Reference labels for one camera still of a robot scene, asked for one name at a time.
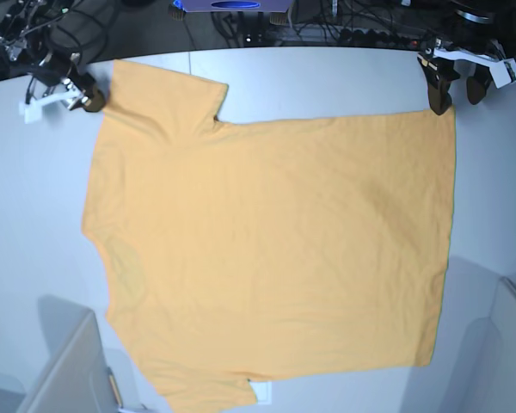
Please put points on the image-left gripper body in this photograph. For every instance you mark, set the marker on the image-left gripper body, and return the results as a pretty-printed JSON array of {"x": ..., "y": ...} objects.
[{"x": 56, "y": 68}]

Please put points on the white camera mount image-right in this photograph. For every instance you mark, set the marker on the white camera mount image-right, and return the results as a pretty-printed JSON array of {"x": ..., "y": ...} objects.
[{"x": 502, "y": 71}]

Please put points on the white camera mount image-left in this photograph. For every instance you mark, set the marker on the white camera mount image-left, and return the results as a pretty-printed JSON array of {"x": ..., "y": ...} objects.
[{"x": 31, "y": 107}]

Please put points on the orange pencil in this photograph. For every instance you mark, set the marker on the orange pencil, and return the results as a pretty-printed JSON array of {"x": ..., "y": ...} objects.
[{"x": 115, "y": 389}]

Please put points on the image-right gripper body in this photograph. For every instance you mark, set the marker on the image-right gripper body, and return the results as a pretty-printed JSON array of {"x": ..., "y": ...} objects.
[{"x": 494, "y": 50}]

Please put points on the orange T-shirt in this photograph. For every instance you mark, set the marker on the orange T-shirt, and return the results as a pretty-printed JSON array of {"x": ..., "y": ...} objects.
[{"x": 240, "y": 253}]

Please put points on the blue grey device box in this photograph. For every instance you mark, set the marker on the blue grey device box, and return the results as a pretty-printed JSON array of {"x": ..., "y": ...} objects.
[{"x": 194, "y": 6}]

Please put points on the black power strip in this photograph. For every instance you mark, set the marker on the black power strip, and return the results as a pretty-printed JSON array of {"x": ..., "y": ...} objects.
[{"x": 370, "y": 38}]

